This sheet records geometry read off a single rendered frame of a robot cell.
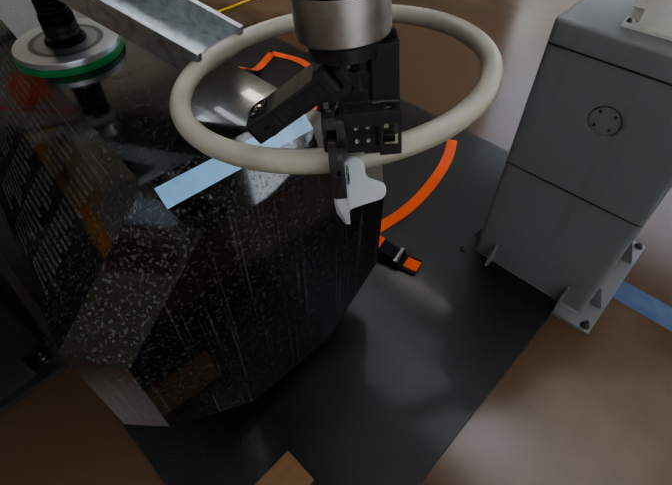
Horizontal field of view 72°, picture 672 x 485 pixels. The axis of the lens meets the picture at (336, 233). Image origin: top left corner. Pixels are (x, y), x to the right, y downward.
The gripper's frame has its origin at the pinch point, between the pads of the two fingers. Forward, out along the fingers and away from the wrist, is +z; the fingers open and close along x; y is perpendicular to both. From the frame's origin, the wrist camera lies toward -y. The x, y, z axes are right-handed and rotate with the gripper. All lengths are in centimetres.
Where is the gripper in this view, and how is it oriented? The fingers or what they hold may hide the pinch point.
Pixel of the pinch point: (340, 200)
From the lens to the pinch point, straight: 58.1
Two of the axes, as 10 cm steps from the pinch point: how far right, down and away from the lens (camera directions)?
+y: 10.0, -0.8, -0.6
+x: -0.1, -6.9, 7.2
